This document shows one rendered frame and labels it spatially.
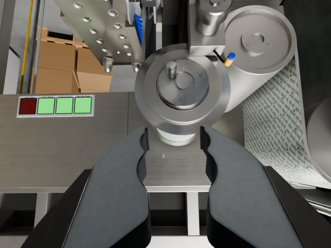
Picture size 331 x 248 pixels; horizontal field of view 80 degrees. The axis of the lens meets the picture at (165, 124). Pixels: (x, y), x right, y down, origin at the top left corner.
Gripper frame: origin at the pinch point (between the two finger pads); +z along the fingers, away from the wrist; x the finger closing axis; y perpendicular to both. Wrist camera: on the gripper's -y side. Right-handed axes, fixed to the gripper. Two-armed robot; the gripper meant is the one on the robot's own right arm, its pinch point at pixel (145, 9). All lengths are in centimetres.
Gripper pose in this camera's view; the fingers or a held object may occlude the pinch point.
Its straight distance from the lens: 41.6
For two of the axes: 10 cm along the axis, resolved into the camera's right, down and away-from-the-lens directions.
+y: 0.1, 9.8, -1.8
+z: 0.3, 1.7, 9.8
